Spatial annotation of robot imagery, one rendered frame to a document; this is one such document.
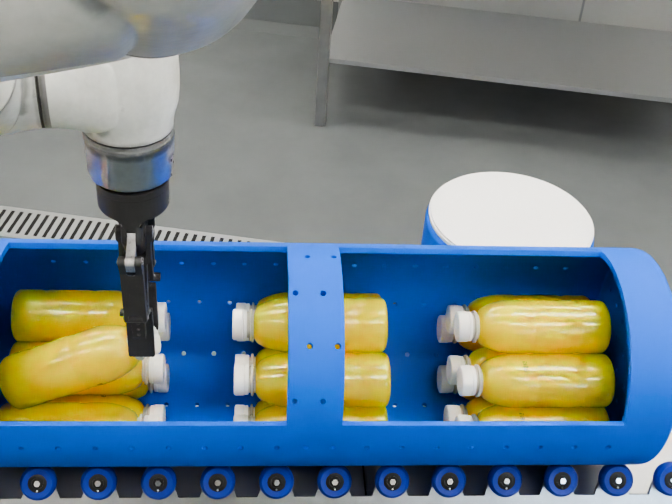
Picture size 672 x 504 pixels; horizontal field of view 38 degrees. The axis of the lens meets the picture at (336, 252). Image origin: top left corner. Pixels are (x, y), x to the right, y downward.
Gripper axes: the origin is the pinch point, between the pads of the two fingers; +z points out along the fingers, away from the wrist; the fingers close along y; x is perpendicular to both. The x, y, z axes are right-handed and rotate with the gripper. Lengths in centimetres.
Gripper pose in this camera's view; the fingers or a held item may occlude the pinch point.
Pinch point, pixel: (142, 320)
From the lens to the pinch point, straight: 115.6
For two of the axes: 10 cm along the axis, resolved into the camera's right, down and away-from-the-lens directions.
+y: -0.6, -6.1, 7.9
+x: -10.0, -0.2, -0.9
